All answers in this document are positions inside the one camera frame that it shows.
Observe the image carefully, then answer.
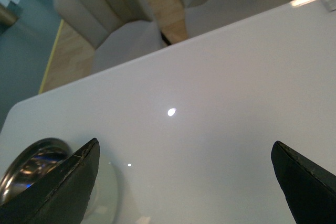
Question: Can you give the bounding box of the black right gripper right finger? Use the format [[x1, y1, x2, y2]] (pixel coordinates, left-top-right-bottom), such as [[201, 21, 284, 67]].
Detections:
[[271, 141, 335, 223]]

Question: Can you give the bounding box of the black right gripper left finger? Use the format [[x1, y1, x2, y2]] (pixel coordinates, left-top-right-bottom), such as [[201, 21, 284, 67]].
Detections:
[[1, 138, 100, 223]]

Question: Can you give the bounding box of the white electric cooking pot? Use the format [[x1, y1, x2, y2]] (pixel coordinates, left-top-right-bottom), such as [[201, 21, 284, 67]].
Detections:
[[1, 138, 118, 223]]

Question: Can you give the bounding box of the label sticker on table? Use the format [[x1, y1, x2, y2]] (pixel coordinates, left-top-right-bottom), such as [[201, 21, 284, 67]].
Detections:
[[321, 0, 336, 12]]

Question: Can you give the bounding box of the left beige upholstered chair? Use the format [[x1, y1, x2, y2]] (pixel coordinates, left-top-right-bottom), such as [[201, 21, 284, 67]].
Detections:
[[53, 0, 164, 73]]

